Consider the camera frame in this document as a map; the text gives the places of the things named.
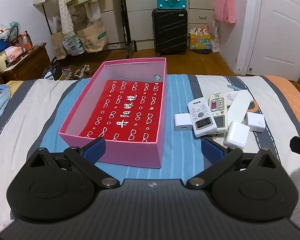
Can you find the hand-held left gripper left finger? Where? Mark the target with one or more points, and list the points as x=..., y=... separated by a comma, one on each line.
x=96, y=148

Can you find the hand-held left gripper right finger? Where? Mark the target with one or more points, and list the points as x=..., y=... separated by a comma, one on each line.
x=211, y=150

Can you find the large white charger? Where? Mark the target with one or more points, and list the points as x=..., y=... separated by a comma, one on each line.
x=236, y=135

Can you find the pink cardboard box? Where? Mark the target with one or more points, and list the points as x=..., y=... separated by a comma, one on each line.
x=130, y=152

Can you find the small white charger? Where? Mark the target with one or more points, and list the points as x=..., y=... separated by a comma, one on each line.
x=182, y=122

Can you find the white remote control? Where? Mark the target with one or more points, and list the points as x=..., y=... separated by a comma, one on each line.
x=198, y=107
x=237, y=107

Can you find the beige remote control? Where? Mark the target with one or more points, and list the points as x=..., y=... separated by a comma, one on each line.
x=217, y=102

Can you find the white charger with grey print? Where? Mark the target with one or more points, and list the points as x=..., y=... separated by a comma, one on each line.
x=255, y=120

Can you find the metal keyring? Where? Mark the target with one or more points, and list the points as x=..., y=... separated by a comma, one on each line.
x=212, y=137

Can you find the small white card box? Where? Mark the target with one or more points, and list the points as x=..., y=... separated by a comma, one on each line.
x=230, y=98

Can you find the red printed cloth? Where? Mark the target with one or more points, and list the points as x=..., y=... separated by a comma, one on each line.
x=140, y=100

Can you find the beige slipper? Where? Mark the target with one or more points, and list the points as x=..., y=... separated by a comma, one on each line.
x=67, y=73
x=81, y=71

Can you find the black bag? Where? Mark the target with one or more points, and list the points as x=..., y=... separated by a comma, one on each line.
x=52, y=71

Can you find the small blue round object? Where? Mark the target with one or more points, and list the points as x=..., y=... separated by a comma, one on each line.
x=157, y=77

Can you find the blue patterned bag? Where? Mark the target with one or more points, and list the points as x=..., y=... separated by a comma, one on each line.
x=73, y=46

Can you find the colourful gift bag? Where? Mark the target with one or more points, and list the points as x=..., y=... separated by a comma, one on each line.
x=200, y=42

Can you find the black clothes rack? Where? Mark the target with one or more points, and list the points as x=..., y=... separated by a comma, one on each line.
x=133, y=47

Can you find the wooden nightstand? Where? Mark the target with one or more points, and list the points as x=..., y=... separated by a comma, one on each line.
x=27, y=65

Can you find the white plastic bag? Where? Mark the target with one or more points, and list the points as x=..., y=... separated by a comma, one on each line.
x=215, y=40

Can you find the narrow brown paper bag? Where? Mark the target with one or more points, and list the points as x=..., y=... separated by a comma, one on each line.
x=57, y=45

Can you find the large brown paper bag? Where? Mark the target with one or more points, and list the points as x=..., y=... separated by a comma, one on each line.
x=95, y=37

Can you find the white door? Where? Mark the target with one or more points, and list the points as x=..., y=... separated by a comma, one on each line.
x=277, y=30

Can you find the black suitcase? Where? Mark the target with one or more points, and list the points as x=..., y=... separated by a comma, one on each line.
x=170, y=32

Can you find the tissue box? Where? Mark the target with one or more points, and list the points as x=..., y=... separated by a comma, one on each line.
x=13, y=52

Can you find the red snack box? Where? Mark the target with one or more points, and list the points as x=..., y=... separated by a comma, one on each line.
x=23, y=41

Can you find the white fleece garment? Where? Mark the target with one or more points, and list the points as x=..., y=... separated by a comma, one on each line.
x=63, y=12

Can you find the pink shopping bag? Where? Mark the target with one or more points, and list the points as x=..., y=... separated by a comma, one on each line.
x=225, y=10

